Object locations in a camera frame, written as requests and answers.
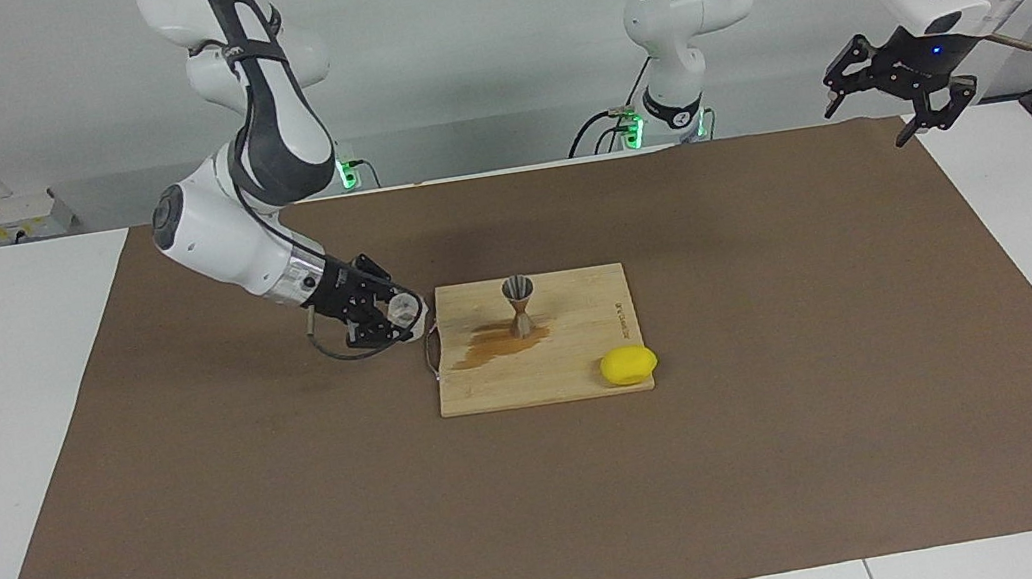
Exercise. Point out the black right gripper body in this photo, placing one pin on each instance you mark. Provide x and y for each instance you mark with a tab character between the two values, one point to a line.
339	289

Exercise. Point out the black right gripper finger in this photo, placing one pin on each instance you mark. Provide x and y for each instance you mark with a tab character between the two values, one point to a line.
376	331
376	277

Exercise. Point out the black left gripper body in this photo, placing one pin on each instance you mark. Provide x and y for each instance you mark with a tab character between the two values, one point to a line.
923	61

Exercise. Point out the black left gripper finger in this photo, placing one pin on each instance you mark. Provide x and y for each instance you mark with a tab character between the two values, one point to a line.
853	65
944	103

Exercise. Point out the clear plastic cup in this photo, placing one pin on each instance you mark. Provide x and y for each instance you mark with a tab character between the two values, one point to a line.
407	315

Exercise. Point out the steel double jigger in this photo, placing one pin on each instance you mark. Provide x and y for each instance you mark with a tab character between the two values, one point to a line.
522	314

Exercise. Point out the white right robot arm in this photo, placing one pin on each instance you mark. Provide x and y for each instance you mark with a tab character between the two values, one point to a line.
215	231

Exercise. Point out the wooden cutting board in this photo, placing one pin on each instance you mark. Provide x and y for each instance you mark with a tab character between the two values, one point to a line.
571	322

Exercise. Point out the brown table mat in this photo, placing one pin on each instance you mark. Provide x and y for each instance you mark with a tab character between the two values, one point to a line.
547	507

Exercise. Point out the yellow lemon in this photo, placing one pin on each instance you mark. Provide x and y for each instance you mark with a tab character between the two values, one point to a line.
629	365

